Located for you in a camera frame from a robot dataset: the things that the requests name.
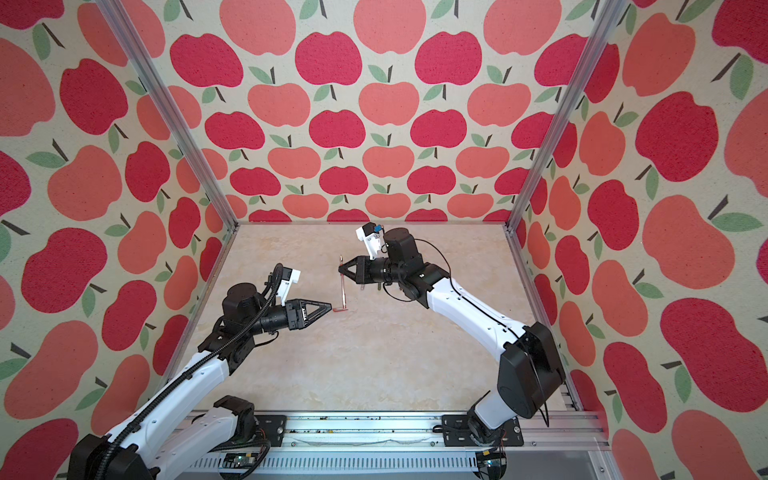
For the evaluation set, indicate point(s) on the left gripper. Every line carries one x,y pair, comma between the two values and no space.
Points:
298,306

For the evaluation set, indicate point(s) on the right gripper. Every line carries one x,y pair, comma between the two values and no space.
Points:
360,263

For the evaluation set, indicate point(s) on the red pen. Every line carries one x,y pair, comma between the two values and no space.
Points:
342,284

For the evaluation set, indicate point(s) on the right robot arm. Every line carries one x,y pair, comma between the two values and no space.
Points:
530,370

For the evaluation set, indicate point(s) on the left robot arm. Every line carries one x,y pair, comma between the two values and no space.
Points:
147,445

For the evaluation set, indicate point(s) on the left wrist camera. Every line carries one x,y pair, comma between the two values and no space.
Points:
284,279

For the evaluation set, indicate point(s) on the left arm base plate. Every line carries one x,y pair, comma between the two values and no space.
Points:
264,429

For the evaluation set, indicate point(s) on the white slotted cable duct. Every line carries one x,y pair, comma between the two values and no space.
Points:
372,462

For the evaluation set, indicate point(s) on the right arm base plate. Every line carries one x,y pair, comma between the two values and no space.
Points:
463,430

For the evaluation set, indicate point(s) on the left aluminium corner post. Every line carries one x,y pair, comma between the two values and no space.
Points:
130,41

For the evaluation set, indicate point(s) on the aluminium corner post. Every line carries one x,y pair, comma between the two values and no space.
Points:
130,41
604,27

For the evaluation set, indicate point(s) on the aluminium front rail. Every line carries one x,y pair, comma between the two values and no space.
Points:
412,431

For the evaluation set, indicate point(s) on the right aluminium corner post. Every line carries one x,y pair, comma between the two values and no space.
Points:
604,27

